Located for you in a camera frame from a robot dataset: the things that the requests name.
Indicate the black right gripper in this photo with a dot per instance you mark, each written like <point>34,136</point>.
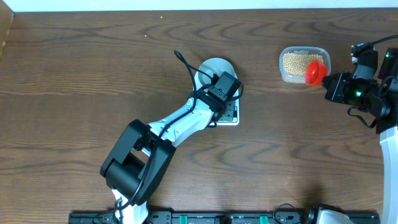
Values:
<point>334,93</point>

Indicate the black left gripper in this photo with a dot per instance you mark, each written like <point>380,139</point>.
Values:
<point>231,111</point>

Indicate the red plastic measuring scoop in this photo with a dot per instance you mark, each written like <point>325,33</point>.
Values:
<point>315,73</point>

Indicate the white digital kitchen scale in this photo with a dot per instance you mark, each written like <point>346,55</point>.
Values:
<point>219,106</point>

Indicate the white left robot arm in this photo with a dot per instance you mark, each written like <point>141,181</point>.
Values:
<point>138,161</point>

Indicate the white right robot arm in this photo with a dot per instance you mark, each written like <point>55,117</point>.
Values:
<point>373,91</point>

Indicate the grey plastic bowl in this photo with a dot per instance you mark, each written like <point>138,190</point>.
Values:
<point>210,67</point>

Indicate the soybeans in container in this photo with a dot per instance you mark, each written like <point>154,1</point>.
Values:
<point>296,64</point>

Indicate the clear plastic container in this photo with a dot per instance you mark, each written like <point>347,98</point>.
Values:
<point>302,50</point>

